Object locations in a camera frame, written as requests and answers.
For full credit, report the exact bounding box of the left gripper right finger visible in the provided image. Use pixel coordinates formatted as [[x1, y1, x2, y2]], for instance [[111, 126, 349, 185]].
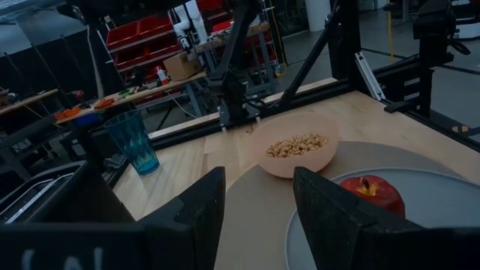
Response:
[[292, 166, 379, 270]]

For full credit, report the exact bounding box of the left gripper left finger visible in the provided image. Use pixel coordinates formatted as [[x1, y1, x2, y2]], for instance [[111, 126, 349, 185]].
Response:
[[136, 166, 227, 270]]

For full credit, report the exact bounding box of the red apple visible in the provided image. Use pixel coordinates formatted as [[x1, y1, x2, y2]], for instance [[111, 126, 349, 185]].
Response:
[[338, 174, 407, 218]]

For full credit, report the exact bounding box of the grey round woven placemat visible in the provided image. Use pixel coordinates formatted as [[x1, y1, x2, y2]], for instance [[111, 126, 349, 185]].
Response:
[[213, 139, 463, 270]]

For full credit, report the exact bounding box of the pink plastic bowl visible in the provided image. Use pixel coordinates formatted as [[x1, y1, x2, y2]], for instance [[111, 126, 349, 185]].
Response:
[[248, 112, 340, 179]]

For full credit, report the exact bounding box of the toasted oat cereal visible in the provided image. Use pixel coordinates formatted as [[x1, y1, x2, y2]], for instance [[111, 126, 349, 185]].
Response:
[[265, 133, 329, 159]]

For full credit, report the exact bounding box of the grey round plate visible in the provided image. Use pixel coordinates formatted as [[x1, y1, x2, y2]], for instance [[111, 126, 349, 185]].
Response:
[[284, 166, 480, 270]]

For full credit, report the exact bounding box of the black toaster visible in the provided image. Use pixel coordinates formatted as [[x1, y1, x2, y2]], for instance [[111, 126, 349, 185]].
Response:
[[0, 160, 137, 227]]

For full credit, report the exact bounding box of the wooden workbench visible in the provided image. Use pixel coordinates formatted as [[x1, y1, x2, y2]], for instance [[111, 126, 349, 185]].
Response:
[[55, 70, 208, 125]]

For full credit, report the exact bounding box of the brown cardboard box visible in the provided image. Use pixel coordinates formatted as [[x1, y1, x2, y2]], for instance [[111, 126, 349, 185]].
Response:
[[162, 51, 203, 83]]

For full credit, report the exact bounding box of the red storage bin shelf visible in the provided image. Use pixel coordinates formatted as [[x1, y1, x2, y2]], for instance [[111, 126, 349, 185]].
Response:
[[106, 13, 182, 73]]

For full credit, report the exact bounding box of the white pillar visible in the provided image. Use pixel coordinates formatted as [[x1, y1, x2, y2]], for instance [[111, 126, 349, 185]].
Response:
[[304, 0, 334, 34]]

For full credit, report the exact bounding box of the black aluminium rig frame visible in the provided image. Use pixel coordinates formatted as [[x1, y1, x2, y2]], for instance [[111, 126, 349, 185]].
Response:
[[142, 0, 480, 153]]

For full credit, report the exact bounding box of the yellow cable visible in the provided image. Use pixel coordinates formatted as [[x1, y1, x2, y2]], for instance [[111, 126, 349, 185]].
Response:
[[387, 10, 395, 64]]

